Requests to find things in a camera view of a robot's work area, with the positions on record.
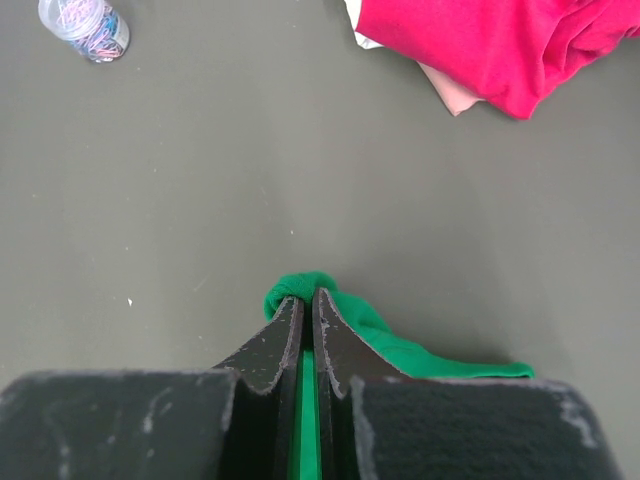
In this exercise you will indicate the green t shirt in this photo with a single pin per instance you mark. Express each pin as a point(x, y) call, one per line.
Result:
point(407, 356)

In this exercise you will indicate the crumpled red t shirt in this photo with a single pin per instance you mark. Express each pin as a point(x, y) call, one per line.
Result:
point(512, 54)

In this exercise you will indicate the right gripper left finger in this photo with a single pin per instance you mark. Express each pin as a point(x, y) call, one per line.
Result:
point(232, 421)

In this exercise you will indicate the folded pink t shirt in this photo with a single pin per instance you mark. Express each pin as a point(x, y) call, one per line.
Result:
point(456, 98)

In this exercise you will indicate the jar of paper clips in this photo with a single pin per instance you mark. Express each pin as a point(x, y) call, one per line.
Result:
point(93, 28)

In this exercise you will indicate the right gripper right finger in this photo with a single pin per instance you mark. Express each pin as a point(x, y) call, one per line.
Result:
point(377, 422)

